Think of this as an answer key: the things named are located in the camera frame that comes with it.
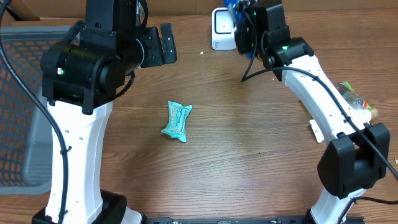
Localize white barcode scanner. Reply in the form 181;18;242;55
211;7;236;50

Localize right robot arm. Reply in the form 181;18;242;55
225;1;392;223

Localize brown cardboard backboard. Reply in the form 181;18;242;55
9;0;397;21

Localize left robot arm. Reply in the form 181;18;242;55
32;0;177;224

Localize green red snack packet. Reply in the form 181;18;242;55
336;82;371;110

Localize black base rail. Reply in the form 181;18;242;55
136;215;365;224

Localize grey plastic mesh basket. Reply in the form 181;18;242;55
1;26;69;195

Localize white bamboo cream tube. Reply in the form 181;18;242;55
310;108;378;144

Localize mint green wipes packet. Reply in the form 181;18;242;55
161;101;193;142

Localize blue snack packet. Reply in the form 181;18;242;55
224;0;256;58

